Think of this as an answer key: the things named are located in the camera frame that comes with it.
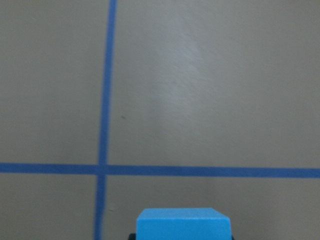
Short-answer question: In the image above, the blue cube block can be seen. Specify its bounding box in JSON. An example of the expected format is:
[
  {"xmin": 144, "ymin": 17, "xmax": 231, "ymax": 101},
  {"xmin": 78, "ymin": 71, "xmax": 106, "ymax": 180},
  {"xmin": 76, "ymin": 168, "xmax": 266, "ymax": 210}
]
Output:
[{"xmin": 135, "ymin": 208, "xmax": 232, "ymax": 240}]

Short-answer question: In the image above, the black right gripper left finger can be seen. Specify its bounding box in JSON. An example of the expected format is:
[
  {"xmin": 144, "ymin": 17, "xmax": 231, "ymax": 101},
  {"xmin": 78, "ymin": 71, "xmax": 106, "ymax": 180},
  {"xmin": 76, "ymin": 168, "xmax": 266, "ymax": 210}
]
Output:
[{"xmin": 128, "ymin": 233, "xmax": 136, "ymax": 240}]

